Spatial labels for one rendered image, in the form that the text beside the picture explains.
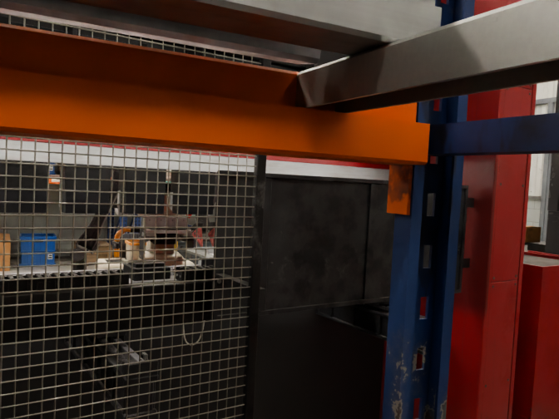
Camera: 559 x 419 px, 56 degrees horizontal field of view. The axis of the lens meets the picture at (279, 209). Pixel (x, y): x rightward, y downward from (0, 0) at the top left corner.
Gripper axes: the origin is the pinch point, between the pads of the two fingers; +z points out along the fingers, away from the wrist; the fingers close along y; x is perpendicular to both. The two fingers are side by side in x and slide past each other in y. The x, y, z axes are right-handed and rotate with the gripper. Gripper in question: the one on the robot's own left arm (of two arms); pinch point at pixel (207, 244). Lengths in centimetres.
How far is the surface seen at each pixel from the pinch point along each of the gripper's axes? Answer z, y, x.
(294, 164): -21, 29, -37
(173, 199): -9.2, -23.1, -24.9
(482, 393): 86, 89, -41
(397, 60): 58, -77, -181
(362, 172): -19, 68, -36
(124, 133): 56, -89, -169
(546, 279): 47, 131, -62
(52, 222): -263, 48, 575
